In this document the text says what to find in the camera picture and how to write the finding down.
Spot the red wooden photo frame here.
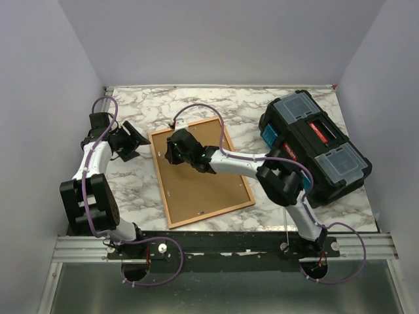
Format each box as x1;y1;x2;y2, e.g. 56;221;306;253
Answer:
149;128;255;229

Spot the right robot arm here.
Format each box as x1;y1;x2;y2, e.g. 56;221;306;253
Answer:
165;129;327;256

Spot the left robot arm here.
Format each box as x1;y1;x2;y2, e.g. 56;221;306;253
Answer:
60;113;150;258

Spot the black plastic toolbox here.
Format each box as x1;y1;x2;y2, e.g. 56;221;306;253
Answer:
259;90;373;208

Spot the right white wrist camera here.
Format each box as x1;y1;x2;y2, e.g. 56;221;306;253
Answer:
169;119;189;131

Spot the left aluminium side rail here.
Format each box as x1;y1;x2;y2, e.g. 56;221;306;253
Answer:
100;86;115;115

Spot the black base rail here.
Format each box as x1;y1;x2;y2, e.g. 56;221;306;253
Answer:
65;228;341;274

